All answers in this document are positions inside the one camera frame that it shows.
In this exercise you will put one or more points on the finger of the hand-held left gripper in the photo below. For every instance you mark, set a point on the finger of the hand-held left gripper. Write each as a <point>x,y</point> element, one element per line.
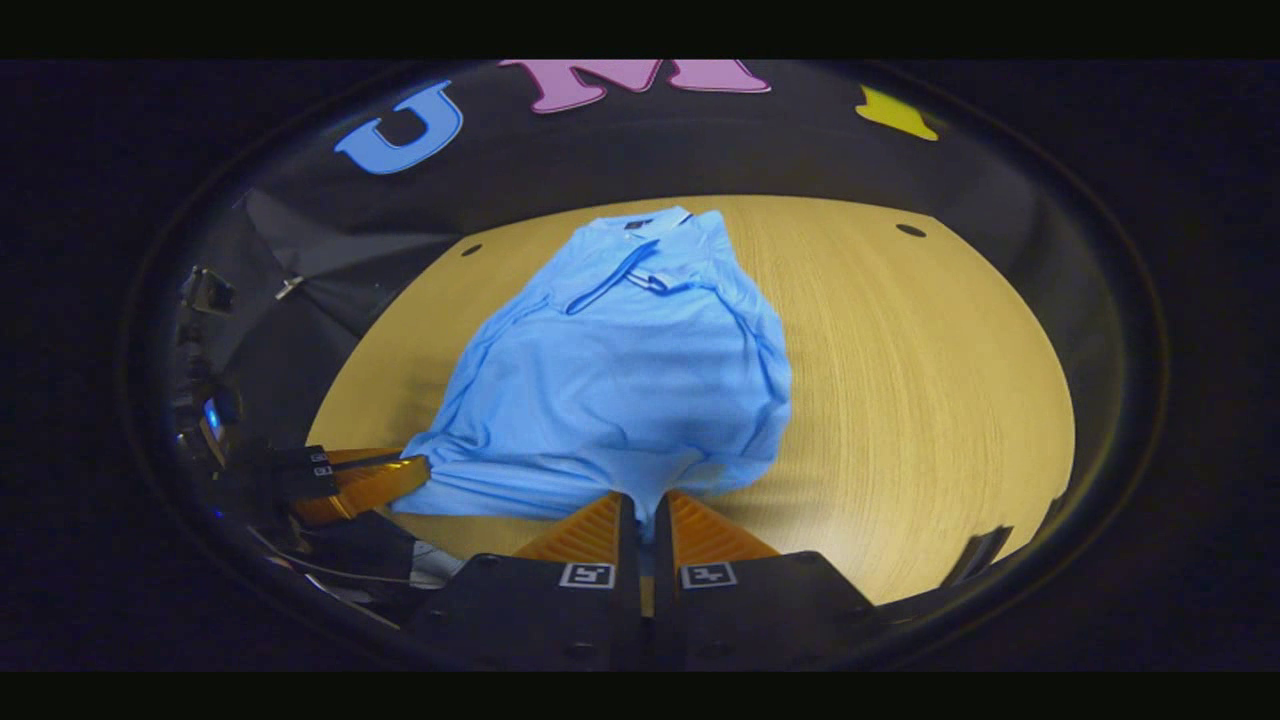
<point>365,456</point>
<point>370,488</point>

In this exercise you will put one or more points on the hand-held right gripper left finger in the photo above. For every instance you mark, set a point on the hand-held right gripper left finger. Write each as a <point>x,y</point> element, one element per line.
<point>628,530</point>

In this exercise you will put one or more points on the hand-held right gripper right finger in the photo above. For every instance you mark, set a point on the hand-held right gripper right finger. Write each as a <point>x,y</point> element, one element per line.
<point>662,530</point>

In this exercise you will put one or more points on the light blue T-shirt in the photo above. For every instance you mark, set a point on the light blue T-shirt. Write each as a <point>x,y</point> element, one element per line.
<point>620,400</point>

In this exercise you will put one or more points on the silver backdrop clip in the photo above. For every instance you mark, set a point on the silver backdrop clip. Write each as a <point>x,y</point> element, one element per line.
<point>289,288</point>

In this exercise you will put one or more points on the dark rectangular object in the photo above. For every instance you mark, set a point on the dark rectangular object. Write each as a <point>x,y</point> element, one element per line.
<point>978,555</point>

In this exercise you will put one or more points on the black backdrop cloth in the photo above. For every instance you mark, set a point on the black backdrop cloth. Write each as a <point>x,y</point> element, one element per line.
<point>700,150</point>

